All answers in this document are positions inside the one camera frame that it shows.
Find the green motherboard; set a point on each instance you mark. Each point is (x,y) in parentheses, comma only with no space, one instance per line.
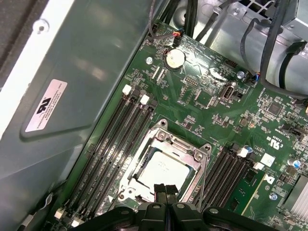
(211,113)

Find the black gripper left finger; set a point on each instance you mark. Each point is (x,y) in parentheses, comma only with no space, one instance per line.
(154,214)

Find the CPU socket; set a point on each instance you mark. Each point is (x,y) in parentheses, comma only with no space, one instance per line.
(155,130)

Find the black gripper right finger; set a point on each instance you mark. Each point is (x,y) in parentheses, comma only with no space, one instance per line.
(183,214)

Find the silver CPU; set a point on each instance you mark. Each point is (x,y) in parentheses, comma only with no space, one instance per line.
(166,168)

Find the silver motherboard screw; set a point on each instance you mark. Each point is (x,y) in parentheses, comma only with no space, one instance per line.
(149,60)
(239,74)

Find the silver finned heatsink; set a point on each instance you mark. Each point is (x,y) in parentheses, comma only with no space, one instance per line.
(298,199)

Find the metal locking lever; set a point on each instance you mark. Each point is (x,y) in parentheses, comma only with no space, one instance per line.
(203,179)

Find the silver coin cell battery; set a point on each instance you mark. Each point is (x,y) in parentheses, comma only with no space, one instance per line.
(174,59)

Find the white case wall sticker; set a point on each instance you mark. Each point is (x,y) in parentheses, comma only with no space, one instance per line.
(45,106)

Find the metal socket cover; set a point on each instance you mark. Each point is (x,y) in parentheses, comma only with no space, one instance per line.
(138,163)

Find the grey metal drive cage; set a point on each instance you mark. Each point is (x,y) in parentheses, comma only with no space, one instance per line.
(231,33)

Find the black PC case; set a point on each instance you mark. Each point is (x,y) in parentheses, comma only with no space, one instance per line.
(84,60)

